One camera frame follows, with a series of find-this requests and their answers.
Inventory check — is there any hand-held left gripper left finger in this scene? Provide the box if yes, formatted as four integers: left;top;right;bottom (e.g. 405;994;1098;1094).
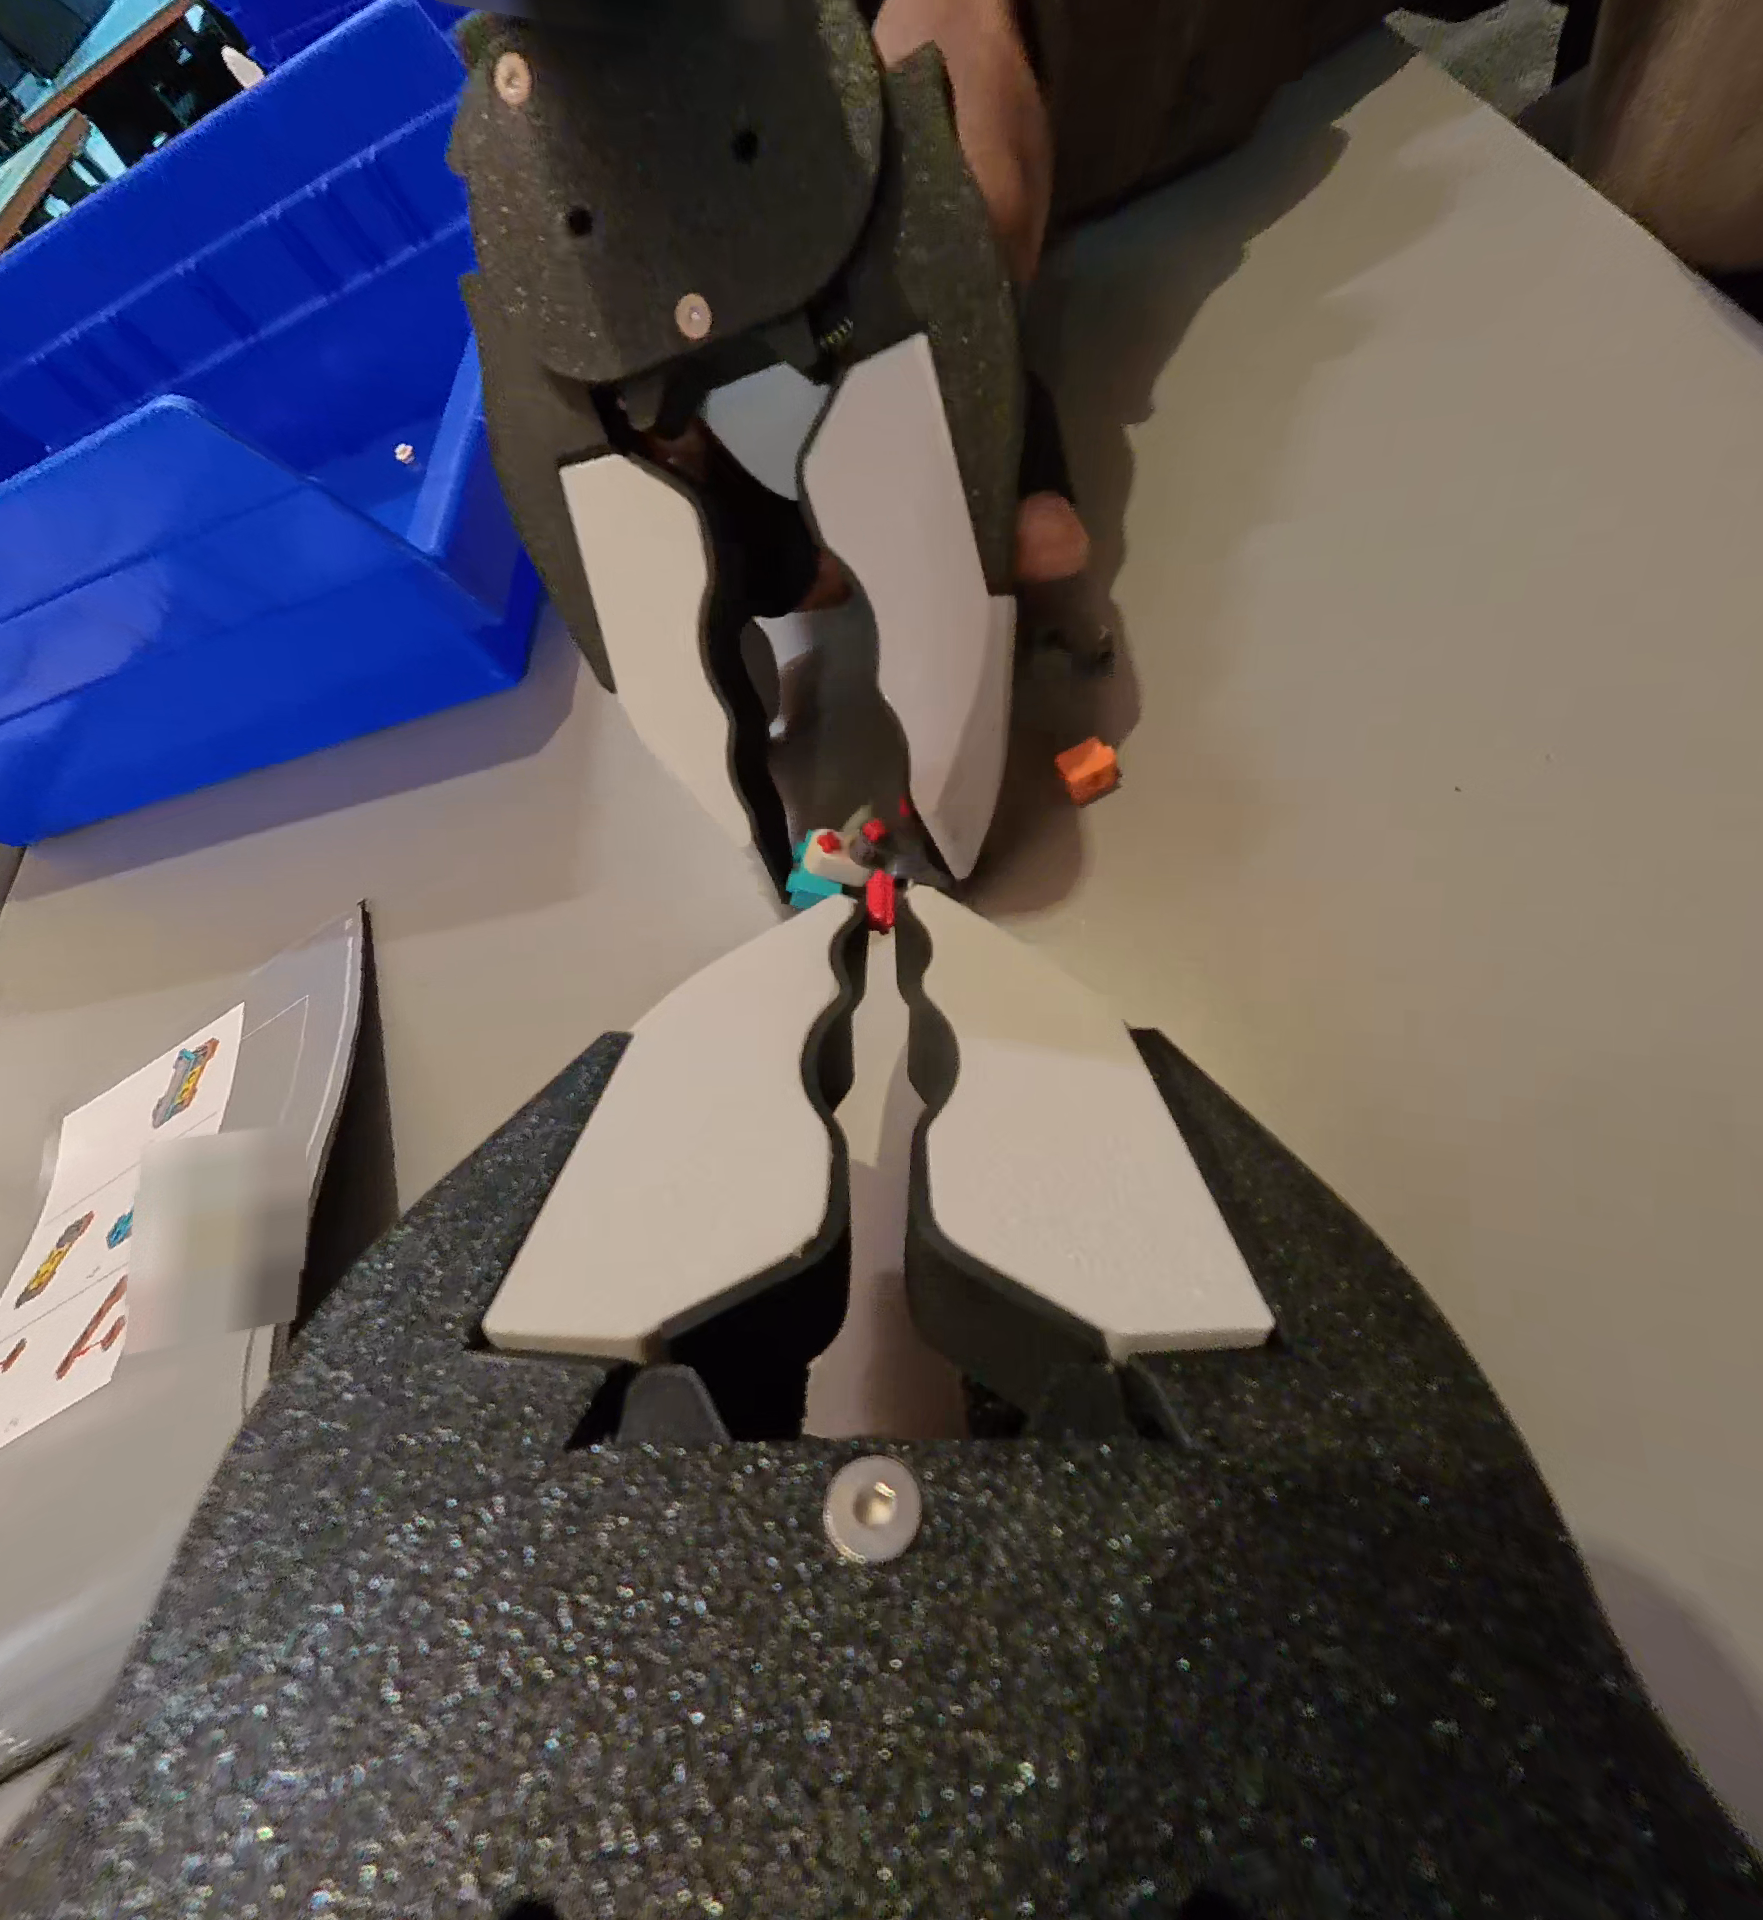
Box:
483;898;855;1364

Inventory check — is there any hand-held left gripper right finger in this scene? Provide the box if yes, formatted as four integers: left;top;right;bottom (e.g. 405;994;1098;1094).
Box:
895;888;1277;1359

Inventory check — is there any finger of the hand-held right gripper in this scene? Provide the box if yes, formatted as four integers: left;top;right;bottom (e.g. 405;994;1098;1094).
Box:
560;450;810;902
800;332;1024;888

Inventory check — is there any small toy brick assembly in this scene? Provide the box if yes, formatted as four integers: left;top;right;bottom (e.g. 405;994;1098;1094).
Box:
788;795;926;919

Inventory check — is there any person's right hand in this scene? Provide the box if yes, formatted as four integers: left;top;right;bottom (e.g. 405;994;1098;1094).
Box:
882;0;1095;590

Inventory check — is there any grey instruction booklet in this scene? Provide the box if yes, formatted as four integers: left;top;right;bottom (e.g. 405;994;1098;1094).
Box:
0;899;373;1823

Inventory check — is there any blue plastic bin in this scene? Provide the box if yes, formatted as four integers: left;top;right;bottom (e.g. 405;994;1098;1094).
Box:
197;0;373;69
0;0;545;849

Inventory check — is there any long brown table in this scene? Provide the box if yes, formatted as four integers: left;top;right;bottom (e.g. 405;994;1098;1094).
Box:
0;0;209;335

